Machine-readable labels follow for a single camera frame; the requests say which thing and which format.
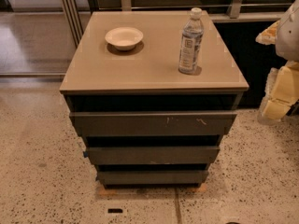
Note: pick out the cream hooked gripper finger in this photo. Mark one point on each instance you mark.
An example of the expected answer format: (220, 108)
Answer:
(268, 35)

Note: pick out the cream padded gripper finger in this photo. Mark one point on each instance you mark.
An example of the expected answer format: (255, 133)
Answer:
(281, 92)

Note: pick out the grey top drawer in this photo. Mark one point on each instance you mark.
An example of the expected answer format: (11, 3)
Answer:
(186, 123)

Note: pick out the grey drawer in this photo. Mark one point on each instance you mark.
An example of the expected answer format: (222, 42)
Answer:
(152, 177)
(186, 123)
(151, 155)

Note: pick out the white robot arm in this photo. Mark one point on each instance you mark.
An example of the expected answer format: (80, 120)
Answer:
(287, 41)

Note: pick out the grey middle drawer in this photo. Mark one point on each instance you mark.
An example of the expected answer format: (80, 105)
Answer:
(151, 155)

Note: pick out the grey drawer cabinet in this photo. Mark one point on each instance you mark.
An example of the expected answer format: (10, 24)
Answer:
(101, 78)

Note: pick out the grey bottom drawer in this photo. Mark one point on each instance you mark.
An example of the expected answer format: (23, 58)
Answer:
(152, 177)

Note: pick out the clear plastic water bottle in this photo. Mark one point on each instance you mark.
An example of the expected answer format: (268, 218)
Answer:
(191, 40)

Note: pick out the white ceramic bowl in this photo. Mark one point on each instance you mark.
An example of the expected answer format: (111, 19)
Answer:
(124, 38)

